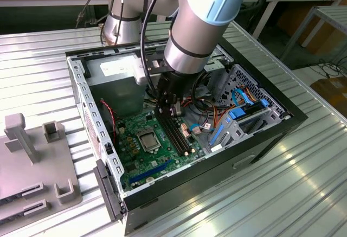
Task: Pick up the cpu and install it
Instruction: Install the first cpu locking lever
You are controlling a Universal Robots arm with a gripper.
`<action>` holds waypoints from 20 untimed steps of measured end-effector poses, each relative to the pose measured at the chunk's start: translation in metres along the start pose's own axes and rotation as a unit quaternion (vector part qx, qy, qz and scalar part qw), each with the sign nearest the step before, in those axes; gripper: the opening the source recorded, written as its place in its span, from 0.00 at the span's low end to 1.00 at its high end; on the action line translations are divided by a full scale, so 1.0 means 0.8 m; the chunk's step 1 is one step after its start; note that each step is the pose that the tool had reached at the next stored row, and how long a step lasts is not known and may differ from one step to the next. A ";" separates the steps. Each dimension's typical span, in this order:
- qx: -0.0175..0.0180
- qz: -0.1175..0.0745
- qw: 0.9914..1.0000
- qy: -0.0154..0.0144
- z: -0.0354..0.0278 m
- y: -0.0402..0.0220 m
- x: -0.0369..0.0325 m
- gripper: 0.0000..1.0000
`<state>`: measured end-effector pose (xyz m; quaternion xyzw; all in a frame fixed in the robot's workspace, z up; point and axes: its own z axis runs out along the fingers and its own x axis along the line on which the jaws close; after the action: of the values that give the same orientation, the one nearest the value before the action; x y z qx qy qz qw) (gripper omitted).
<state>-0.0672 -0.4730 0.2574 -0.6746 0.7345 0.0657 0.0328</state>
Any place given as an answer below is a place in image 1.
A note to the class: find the silver CPU with green edge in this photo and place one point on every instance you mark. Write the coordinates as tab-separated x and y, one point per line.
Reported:
148	141

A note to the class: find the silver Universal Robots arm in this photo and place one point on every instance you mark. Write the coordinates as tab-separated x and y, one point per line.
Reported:
189	31

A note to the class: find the CPU socket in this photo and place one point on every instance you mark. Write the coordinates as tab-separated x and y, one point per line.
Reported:
138	139

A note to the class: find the black RAM slot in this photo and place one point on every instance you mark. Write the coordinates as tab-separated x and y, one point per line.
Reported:
180	131
173	135

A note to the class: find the grey metal optical bay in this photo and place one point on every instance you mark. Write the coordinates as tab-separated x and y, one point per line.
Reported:
217	60

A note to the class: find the grey power supply unit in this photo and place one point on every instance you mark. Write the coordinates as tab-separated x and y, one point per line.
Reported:
114	93

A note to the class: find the hard disk in blue carrier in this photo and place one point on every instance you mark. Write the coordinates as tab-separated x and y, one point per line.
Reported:
238	113

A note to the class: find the green motherboard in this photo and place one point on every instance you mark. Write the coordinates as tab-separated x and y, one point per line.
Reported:
168	155

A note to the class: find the perforated grey disk bay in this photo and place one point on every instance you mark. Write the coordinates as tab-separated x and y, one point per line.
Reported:
244	75

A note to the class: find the blue expansion slot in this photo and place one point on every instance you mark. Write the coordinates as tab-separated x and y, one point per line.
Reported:
150	171

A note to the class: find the black PC case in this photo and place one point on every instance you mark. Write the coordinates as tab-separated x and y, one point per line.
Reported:
244	172

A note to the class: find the black tripod stand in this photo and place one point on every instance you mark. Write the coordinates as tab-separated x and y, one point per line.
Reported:
257	13

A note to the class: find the black plastic case latch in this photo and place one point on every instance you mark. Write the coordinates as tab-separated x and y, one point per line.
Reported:
107	189

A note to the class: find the large brown cardboard box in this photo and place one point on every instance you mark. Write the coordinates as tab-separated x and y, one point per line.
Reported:
322	39

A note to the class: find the grey parts rack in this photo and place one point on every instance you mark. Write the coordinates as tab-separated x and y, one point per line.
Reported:
40	166

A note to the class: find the cardboard box with label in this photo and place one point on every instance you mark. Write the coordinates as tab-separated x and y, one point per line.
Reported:
333	90

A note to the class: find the small silver wrist camera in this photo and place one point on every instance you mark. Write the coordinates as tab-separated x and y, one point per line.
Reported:
178	109

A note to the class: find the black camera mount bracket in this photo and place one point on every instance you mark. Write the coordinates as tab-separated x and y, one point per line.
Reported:
155	64

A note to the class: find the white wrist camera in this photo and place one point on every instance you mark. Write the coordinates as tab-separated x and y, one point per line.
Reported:
143	77

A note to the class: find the blue plastic bay rail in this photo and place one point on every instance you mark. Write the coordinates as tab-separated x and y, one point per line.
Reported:
217	136

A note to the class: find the grey metal shelf frame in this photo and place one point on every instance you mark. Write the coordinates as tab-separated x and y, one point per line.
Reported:
329	13

